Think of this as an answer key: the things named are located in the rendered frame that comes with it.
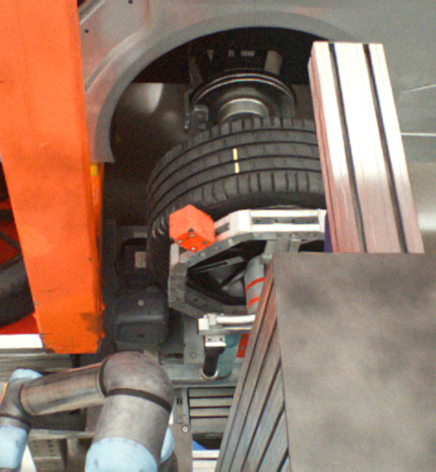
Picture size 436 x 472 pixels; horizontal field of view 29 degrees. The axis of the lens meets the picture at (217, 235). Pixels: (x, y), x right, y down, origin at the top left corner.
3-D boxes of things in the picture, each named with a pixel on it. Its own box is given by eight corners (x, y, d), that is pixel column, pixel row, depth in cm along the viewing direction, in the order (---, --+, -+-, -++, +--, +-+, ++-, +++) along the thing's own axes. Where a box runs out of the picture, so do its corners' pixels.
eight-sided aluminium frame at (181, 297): (346, 309, 251) (393, 208, 205) (349, 329, 247) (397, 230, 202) (165, 312, 245) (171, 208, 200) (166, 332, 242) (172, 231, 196)
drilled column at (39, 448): (66, 441, 281) (56, 395, 246) (65, 470, 276) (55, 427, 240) (37, 442, 280) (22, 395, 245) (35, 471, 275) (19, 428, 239)
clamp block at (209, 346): (221, 321, 209) (223, 312, 205) (224, 354, 205) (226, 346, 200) (202, 322, 209) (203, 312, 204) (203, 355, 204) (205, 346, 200)
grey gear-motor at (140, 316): (164, 261, 312) (167, 208, 283) (167, 364, 290) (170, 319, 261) (115, 261, 311) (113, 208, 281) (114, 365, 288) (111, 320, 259)
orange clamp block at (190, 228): (214, 218, 206) (189, 203, 200) (216, 244, 202) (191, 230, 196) (193, 228, 210) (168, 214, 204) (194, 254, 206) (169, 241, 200)
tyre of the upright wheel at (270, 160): (414, 125, 219) (166, 100, 205) (431, 199, 206) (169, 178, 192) (332, 253, 273) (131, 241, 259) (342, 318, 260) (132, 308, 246)
